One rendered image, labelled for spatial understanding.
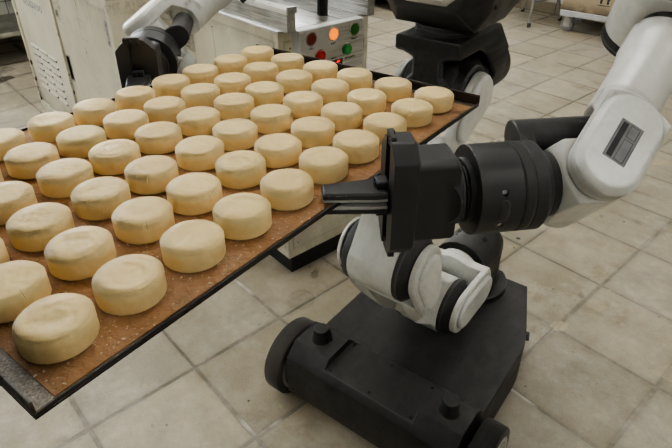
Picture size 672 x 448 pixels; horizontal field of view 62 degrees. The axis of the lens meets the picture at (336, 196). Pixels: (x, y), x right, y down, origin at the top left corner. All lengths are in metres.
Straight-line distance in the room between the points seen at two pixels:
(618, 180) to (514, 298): 1.16
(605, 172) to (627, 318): 1.48
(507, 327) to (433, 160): 1.12
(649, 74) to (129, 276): 0.53
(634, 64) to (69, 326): 0.57
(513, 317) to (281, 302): 0.72
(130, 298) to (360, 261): 0.73
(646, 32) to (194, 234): 0.51
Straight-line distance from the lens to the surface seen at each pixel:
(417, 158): 0.50
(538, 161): 0.55
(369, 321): 1.55
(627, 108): 0.60
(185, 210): 0.52
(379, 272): 1.08
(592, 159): 0.56
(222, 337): 1.78
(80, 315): 0.41
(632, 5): 0.74
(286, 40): 1.58
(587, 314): 1.98
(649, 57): 0.68
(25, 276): 0.46
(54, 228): 0.51
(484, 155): 0.53
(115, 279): 0.43
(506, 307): 1.65
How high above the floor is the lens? 1.23
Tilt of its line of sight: 31 degrees down
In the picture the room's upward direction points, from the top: straight up
